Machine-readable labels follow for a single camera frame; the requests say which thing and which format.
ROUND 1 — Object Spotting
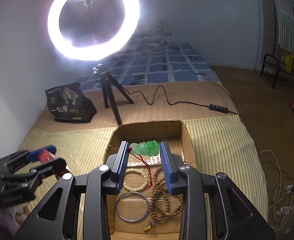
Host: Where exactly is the brown wooden bead mala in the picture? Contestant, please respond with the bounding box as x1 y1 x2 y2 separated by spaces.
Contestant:
144 167 183 233

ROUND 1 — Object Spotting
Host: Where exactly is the dark thin bangle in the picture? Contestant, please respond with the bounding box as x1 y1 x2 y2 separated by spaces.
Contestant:
115 191 150 223

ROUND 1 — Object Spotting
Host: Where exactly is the cream bead bracelet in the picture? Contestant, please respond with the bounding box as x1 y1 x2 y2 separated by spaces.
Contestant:
122 167 150 192

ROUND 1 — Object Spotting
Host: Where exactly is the green jade pendant red cord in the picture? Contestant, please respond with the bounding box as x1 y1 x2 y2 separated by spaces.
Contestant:
128 140 161 189

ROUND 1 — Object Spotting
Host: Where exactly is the red strap wristwatch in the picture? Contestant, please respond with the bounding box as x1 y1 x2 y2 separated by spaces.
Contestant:
38 149 71 180

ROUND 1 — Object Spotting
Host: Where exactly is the left hand in fuzzy glove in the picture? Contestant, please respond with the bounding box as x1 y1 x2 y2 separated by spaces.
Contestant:
0 204 30 236

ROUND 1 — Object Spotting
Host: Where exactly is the black snack bag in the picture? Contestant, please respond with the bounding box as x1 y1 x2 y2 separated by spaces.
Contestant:
45 82 97 123

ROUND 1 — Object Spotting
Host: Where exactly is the yellow striped cloth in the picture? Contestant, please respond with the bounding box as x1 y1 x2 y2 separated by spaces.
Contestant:
19 118 269 240

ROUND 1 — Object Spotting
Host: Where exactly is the cardboard box tray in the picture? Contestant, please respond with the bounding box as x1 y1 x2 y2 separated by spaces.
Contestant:
105 120 196 239

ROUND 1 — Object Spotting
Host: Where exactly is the black tripod stand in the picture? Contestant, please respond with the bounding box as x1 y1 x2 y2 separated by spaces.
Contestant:
93 63 134 126

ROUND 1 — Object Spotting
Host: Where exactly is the black clothes rack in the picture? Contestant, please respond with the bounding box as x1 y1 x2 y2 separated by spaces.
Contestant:
260 0 294 89

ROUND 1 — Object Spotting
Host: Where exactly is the blue checkered bed sheet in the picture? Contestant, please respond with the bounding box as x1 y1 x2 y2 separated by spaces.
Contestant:
80 42 221 92

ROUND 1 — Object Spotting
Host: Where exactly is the yellow box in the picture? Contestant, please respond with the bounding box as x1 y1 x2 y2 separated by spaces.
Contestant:
284 53 294 75

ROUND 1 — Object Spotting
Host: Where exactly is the folded floral quilt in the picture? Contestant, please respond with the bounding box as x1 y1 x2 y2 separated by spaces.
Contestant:
124 19 172 53

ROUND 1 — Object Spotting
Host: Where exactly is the striped white towel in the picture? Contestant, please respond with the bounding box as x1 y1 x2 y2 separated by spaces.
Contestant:
274 0 294 54

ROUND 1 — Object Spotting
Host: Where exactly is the white cables and power strip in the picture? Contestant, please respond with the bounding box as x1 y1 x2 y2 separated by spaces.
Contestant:
258 149 294 235

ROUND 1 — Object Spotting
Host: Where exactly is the black power cable with switch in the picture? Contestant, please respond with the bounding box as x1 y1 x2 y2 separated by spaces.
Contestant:
121 84 244 120

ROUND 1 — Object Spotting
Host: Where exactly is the white ring light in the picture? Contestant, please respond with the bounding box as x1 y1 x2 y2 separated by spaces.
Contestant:
47 0 140 61

